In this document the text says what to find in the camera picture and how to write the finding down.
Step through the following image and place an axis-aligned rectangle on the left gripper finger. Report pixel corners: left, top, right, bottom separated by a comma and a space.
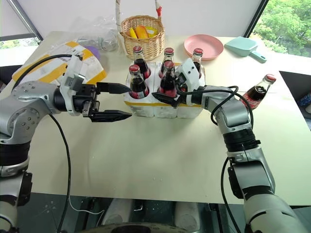
90, 109, 133, 123
96, 82, 132, 95

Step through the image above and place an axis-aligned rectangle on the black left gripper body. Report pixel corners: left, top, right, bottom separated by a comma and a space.
72, 83, 101, 120

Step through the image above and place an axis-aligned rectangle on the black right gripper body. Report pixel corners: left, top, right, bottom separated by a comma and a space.
176, 74, 193, 94

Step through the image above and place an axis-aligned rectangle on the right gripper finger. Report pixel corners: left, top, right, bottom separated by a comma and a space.
151, 92, 181, 109

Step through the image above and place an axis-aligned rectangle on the glass cola bottle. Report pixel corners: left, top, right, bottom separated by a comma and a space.
239, 73, 276, 111
163, 47, 176, 67
157, 61, 178, 99
128, 65, 150, 100
191, 48, 205, 79
133, 46, 152, 80

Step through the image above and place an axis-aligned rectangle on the white foam crate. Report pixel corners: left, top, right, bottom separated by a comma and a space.
123, 61, 206, 119

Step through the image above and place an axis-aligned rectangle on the pink round plate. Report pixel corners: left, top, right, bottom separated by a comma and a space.
183, 34, 225, 61

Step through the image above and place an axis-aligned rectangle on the yellow white bag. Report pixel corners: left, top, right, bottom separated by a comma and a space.
12, 40, 108, 86

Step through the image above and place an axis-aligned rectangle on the clear plastic bag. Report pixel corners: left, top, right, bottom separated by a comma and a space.
72, 15, 121, 52

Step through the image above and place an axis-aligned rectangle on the orange toy fruit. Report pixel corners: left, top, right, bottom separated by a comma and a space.
135, 25, 149, 39

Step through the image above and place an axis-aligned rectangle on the teal plastic dustpan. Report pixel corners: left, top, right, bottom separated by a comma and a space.
224, 36, 268, 64

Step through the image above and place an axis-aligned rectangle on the blue white patterned object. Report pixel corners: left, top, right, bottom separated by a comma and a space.
299, 91, 311, 108

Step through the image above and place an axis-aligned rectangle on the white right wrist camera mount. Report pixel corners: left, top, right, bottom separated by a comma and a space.
174, 58, 207, 107

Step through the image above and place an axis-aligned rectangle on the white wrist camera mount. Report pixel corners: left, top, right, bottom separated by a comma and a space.
59, 54, 86, 116
174, 58, 207, 107

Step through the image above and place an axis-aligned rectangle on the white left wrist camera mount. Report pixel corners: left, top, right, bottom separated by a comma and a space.
59, 54, 86, 116

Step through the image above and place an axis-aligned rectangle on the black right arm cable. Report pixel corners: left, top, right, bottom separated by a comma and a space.
176, 84, 255, 233

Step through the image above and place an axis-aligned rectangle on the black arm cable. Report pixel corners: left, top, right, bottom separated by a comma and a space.
176, 84, 255, 233
12, 54, 74, 233

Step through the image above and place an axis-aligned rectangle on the wicker basket with handle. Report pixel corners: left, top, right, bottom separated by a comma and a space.
115, 0, 166, 62

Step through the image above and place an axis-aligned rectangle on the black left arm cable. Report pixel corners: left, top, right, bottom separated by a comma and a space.
12, 54, 74, 233

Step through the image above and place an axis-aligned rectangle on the grey window frame bar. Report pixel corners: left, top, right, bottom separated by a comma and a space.
11, 0, 45, 41

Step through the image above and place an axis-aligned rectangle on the black window frame bar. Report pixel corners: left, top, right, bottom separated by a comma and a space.
244, 0, 270, 39

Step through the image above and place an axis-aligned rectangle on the thin white wire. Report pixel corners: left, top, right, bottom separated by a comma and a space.
69, 196, 105, 216

